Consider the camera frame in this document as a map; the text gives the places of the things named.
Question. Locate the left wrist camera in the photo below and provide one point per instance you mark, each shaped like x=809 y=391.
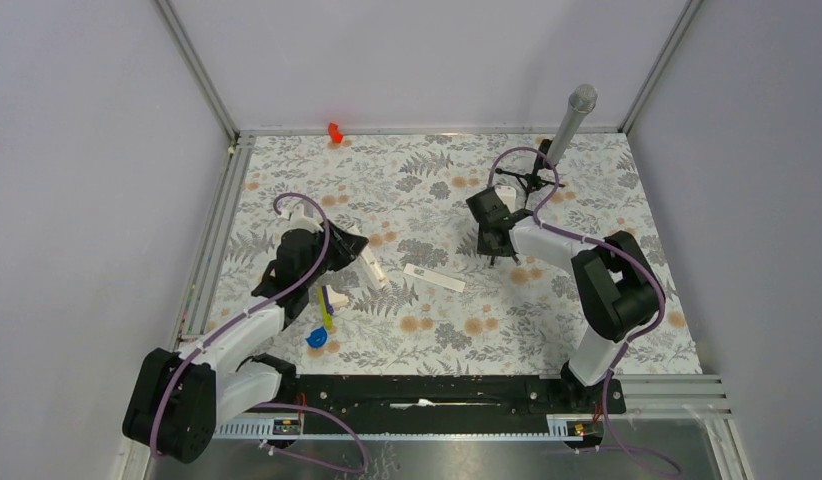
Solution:
x=300 y=216

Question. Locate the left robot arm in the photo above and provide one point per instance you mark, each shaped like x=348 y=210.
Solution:
x=180 y=397

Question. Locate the white remote control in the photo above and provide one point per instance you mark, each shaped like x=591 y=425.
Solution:
x=373 y=269

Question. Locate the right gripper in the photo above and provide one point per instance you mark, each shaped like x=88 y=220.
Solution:
x=483 y=247

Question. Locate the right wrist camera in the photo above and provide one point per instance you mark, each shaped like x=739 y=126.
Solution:
x=507 y=195

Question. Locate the white remote battery cover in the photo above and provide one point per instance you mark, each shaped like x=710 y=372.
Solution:
x=434 y=278

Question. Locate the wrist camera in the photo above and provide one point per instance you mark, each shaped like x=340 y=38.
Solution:
x=300 y=216
x=507 y=195

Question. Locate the floral tablecloth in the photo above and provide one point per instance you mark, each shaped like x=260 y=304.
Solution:
x=406 y=194

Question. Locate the black microphone tripod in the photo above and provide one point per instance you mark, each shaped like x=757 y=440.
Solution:
x=530 y=182

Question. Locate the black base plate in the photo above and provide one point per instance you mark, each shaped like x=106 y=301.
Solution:
x=466 y=404

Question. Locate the grey microphone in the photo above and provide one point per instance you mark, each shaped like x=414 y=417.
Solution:
x=581 y=103

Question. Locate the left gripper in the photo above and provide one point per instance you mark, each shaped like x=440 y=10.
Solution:
x=345 y=245

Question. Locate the red toy block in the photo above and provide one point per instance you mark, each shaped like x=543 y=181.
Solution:
x=335 y=134

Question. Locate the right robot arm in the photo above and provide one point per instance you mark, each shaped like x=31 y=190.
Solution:
x=617 y=289

